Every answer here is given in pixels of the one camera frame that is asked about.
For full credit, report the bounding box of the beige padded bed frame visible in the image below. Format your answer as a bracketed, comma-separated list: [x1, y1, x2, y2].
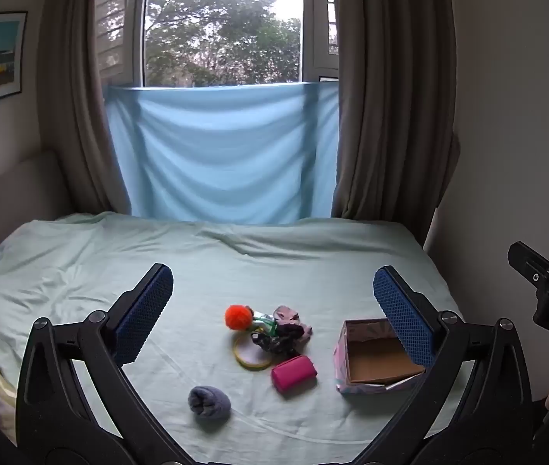
[0, 149, 70, 279]

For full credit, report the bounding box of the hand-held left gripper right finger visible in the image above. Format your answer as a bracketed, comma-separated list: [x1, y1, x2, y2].
[354, 265, 534, 465]

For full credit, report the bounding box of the light blue hanging cloth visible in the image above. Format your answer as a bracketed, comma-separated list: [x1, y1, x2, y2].
[103, 80, 341, 226]

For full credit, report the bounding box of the yellow tape ring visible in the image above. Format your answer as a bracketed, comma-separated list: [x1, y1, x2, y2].
[233, 331, 275, 370]

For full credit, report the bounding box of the brown curtain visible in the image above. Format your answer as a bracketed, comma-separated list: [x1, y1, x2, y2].
[329, 0, 462, 222]
[36, 0, 133, 215]

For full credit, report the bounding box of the white window shutter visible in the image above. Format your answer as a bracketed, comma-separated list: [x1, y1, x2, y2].
[94, 0, 152, 89]

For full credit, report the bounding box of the mauve fabric scrunchie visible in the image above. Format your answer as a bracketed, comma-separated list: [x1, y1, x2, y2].
[274, 305, 314, 350]

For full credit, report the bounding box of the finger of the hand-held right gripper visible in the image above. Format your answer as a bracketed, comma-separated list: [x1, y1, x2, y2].
[507, 241, 549, 294]

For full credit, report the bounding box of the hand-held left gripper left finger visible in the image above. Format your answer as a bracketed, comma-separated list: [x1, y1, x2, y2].
[15, 262, 196, 465]

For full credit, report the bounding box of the orange pompom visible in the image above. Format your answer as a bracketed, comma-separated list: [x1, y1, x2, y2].
[225, 305, 255, 331]

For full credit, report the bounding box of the grey-blue sock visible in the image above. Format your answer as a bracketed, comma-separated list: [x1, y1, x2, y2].
[188, 386, 232, 420]

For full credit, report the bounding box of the pink patterned cardboard box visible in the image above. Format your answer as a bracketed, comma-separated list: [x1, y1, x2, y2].
[333, 318, 428, 396]

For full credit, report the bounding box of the tree outside window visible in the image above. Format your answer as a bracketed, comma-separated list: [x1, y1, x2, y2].
[145, 0, 302, 88]

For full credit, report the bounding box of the green wipes packet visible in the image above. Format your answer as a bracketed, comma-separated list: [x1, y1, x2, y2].
[250, 313, 278, 338]

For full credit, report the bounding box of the white window frame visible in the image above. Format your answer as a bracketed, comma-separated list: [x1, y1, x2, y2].
[300, 0, 341, 83]

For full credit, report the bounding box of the black patterned cloth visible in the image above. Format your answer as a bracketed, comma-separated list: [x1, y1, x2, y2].
[251, 322, 307, 356]

